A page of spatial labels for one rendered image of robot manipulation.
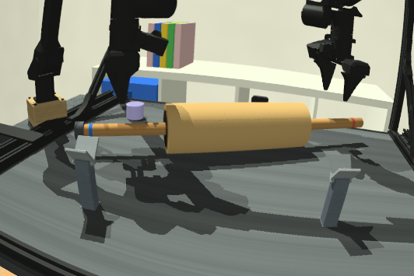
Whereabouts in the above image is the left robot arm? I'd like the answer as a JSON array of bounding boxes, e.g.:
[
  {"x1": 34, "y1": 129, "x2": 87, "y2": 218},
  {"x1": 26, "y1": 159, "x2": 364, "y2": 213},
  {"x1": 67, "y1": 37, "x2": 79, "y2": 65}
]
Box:
[{"x1": 301, "y1": 0, "x2": 363, "y2": 61}]

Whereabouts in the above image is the wooden rolling pin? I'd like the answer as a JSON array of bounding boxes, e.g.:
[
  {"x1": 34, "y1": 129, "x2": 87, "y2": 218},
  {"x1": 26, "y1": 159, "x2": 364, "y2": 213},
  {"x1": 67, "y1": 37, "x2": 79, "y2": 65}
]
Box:
[{"x1": 74, "y1": 103, "x2": 363, "y2": 154}]

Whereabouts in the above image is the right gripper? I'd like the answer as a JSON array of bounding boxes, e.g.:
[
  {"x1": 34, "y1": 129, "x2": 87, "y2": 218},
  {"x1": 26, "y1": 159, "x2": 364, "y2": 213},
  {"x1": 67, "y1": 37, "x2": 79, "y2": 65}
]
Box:
[{"x1": 104, "y1": 18, "x2": 140, "y2": 104}]

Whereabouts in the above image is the lavender cylinder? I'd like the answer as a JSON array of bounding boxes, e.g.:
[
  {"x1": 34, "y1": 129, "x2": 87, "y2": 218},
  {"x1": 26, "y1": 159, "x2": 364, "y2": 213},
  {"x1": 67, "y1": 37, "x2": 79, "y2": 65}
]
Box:
[{"x1": 126, "y1": 101, "x2": 144, "y2": 121}]

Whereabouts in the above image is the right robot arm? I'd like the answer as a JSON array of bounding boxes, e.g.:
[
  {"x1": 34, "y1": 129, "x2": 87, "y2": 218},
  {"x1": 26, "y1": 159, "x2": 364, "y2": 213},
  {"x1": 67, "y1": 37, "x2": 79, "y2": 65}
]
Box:
[{"x1": 27, "y1": 0, "x2": 177, "y2": 103}]

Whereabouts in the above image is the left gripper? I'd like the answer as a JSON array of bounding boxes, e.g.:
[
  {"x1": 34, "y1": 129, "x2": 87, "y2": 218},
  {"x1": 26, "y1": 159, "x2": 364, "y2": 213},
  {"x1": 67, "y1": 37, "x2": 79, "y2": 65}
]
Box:
[{"x1": 314, "y1": 30, "x2": 370, "y2": 102}]

